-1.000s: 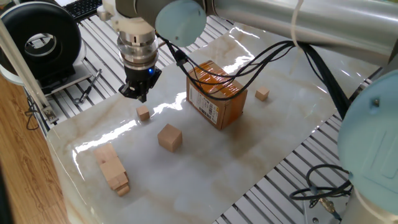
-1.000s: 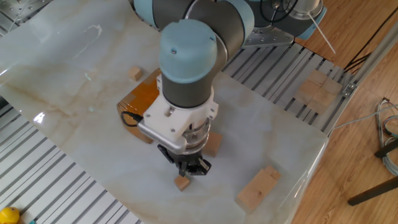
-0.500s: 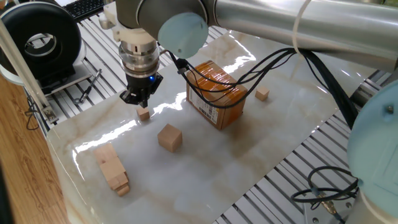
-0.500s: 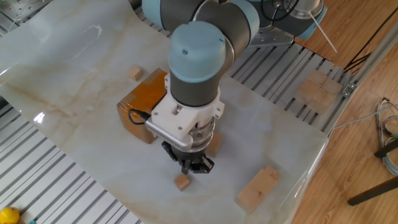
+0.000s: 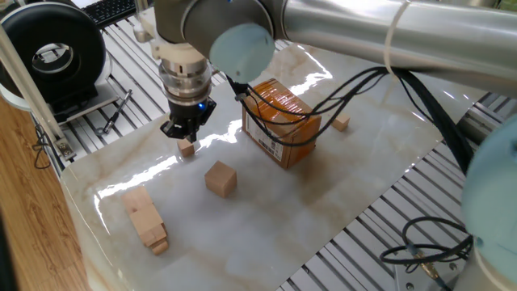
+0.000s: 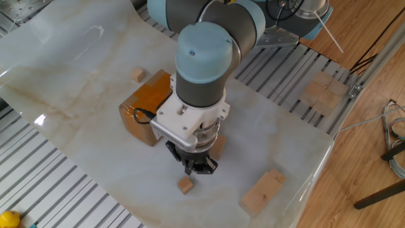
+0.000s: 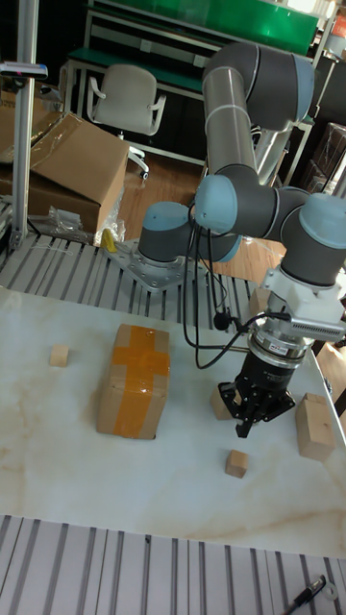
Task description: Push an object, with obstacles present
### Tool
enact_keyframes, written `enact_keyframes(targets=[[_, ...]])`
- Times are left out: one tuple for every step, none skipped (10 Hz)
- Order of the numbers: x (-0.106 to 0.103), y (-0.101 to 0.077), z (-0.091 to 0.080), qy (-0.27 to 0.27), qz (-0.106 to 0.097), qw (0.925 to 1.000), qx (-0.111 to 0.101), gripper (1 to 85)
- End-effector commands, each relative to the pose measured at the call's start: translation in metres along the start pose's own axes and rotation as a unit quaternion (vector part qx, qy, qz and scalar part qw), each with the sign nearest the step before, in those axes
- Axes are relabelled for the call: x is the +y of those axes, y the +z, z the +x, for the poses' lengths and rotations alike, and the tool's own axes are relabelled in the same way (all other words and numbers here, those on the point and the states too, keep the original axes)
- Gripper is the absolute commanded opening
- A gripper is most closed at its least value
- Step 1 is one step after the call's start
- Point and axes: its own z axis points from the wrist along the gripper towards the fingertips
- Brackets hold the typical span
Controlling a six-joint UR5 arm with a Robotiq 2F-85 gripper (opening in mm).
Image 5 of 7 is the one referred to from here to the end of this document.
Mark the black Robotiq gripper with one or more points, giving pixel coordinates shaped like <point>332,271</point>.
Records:
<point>187,113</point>

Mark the small wooden cube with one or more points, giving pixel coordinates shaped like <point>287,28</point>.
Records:
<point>340,122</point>
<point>186,148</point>

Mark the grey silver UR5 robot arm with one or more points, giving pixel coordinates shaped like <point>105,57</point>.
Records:
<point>404,36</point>

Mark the medium wooden cube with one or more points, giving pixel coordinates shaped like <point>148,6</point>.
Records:
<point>220,180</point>

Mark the long wooden block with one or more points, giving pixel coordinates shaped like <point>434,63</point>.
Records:
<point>143,214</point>

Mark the small wooden block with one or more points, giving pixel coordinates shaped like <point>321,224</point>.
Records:
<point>159,244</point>

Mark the cardboard box with orange tape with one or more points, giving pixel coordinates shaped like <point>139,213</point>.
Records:
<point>303,149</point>

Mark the white marble slab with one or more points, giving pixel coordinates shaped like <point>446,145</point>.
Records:
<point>262,226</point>

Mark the black keyboard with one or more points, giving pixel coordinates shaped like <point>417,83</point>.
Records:
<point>109,10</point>

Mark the metal corner bracket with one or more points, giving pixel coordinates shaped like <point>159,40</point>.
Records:
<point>64,149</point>

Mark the aluminium frame post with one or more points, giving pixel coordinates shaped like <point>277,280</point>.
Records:
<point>28,89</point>

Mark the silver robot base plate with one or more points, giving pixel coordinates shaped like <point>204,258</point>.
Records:
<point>408,279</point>

